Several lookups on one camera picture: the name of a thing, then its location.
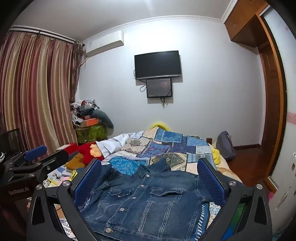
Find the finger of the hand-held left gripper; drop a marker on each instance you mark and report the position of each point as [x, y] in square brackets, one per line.
[53, 160]
[34, 153]

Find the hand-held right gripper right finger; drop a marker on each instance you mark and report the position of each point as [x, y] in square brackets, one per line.
[211, 183]

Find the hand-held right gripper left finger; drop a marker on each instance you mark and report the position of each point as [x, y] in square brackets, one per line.
[89, 183]

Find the blue denim jacket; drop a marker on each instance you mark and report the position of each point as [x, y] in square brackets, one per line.
[143, 204]

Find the pile of clothes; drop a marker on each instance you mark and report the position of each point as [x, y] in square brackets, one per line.
[82, 110]

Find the printed papers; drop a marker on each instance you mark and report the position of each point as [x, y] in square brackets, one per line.
[60, 175]

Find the red box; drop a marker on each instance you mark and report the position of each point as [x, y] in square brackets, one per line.
[70, 148]

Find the yellow cloth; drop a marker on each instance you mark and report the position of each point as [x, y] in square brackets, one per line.
[217, 155]

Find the red plush toy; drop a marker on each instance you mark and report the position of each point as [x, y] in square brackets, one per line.
[86, 151]

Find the grey backpack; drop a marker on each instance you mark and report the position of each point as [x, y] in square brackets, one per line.
[225, 146]

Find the white cloth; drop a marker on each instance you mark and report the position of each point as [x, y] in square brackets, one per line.
[111, 144]

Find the orange box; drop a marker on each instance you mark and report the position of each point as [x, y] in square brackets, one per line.
[89, 122]

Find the blue patchwork quilt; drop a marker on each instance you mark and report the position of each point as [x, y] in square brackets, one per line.
[161, 143]

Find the striped brown curtain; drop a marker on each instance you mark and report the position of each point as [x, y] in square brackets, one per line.
[34, 88]

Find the yellow plastic object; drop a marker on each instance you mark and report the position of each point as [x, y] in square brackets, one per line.
[159, 125]

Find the wooden door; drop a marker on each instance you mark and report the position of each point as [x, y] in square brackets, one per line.
[272, 104]

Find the white air conditioner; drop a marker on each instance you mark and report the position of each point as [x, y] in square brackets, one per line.
[104, 44]

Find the wooden overhead cabinet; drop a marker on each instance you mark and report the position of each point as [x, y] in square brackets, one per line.
[245, 20]

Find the wooden bed frame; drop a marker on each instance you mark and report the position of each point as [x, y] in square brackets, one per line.
[208, 140]

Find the small black wall monitor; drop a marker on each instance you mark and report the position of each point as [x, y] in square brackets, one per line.
[159, 87]

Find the curtain rail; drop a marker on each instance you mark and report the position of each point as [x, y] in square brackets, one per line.
[46, 34]

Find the black wall television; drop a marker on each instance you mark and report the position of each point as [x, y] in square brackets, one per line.
[158, 64]

